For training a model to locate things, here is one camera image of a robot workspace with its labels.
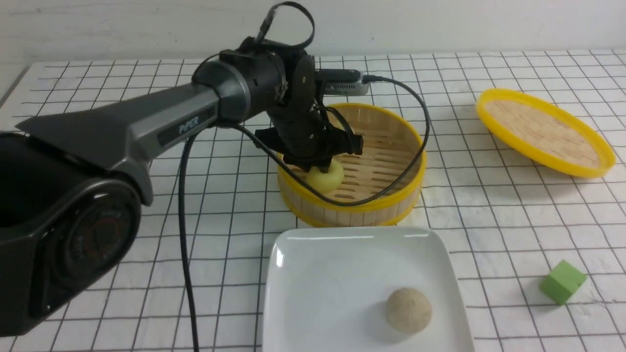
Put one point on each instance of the green foam cube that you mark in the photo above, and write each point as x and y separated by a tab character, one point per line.
562	282

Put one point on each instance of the yellow rimmed bamboo steamer lid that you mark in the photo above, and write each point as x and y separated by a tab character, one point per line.
544	133

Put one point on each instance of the yellow rimmed bamboo steamer basket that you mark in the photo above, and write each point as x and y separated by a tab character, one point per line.
390	143

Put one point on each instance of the beige steamed bun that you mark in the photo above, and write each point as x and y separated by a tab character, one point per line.
408	310

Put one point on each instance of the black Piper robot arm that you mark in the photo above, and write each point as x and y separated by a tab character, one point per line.
73	184

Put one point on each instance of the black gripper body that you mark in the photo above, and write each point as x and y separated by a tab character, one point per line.
302	127

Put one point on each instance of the white square ceramic plate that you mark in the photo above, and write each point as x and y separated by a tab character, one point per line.
326	291

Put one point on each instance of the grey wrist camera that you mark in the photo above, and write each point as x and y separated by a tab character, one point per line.
341	82

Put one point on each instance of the yellow steamed bun front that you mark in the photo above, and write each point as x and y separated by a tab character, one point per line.
326	182

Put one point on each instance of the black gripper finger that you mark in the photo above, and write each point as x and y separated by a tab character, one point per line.
337	157
304	165

